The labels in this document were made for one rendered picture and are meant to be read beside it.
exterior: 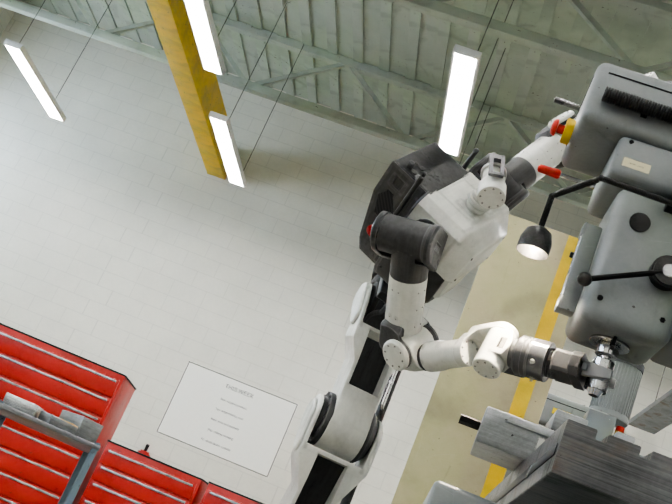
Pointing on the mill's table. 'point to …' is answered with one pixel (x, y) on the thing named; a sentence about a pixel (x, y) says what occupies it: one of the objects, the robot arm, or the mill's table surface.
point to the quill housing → (643, 298)
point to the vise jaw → (563, 419)
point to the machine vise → (511, 438)
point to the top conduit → (637, 104)
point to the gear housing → (633, 173)
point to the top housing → (615, 119)
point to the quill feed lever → (661, 270)
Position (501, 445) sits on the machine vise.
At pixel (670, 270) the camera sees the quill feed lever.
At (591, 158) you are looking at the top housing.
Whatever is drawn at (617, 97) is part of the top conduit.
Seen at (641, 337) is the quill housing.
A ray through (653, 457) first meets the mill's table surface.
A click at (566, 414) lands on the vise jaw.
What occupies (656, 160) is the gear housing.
